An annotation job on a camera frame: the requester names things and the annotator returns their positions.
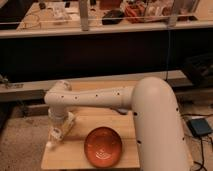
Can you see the blue toy object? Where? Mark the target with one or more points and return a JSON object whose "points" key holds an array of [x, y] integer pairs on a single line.
{"points": [[121, 111]]}

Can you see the grey metal post left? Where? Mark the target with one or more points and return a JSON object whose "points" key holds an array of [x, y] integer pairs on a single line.
{"points": [[83, 9]]}

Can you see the red cluttered item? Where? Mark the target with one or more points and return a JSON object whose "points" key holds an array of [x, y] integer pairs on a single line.
{"points": [[134, 13]]}

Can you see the orange round plate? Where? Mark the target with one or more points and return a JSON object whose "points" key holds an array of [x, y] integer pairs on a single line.
{"points": [[103, 147]]}

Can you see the white bottle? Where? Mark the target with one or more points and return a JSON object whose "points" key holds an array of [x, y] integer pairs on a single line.
{"points": [[65, 127]]}

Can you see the black foot pedal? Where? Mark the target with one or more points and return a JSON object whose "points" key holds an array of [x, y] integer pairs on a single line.
{"points": [[199, 127]]}

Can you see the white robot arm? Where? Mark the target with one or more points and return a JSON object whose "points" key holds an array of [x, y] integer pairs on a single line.
{"points": [[156, 117]]}

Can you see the black bag on shelf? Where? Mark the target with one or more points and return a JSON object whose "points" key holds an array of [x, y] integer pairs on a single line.
{"points": [[112, 17]]}

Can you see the grey metal post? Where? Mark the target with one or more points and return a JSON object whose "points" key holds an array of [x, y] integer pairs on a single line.
{"points": [[174, 13], [83, 9]]}

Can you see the grey metal post right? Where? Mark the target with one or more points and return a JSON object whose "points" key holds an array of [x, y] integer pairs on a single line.
{"points": [[174, 13]]}

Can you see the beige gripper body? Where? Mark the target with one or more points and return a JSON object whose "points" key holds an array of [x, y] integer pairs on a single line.
{"points": [[56, 133]]}

